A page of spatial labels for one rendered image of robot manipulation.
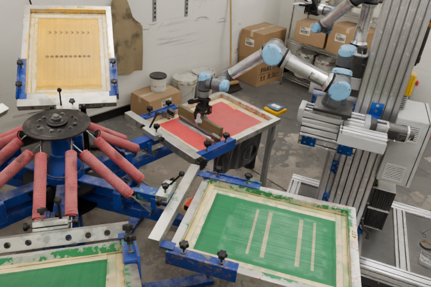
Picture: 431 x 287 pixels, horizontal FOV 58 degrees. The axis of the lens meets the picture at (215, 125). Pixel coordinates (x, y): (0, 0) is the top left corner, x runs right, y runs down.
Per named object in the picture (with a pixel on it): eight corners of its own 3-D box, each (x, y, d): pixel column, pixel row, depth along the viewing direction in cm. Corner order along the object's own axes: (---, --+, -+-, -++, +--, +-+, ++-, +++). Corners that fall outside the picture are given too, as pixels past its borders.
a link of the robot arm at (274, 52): (355, 79, 219) (270, 34, 222) (355, 89, 207) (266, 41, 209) (343, 96, 226) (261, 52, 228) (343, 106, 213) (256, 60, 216)
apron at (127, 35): (140, 68, 456) (139, -26, 405) (144, 70, 452) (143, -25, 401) (100, 77, 422) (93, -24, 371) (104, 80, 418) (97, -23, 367)
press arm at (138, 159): (226, 125, 284) (226, 118, 281) (231, 129, 281) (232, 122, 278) (65, 194, 205) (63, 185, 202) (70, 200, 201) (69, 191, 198)
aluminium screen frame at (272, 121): (221, 95, 309) (221, 90, 307) (279, 123, 274) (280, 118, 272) (139, 123, 258) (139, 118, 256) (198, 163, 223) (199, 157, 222)
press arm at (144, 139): (153, 138, 235) (153, 131, 233) (159, 143, 232) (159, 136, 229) (129, 148, 224) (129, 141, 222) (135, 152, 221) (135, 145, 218)
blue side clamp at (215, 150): (229, 145, 246) (230, 135, 242) (235, 148, 243) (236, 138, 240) (194, 161, 227) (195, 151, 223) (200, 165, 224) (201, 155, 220)
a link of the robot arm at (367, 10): (340, 60, 280) (360, -19, 253) (351, 56, 289) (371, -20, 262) (356, 65, 272) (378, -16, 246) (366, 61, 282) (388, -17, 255)
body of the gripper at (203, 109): (202, 117, 245) (204, 100, 239) (194, 112, 250) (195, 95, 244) (211, 114, 250) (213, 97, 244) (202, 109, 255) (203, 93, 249)
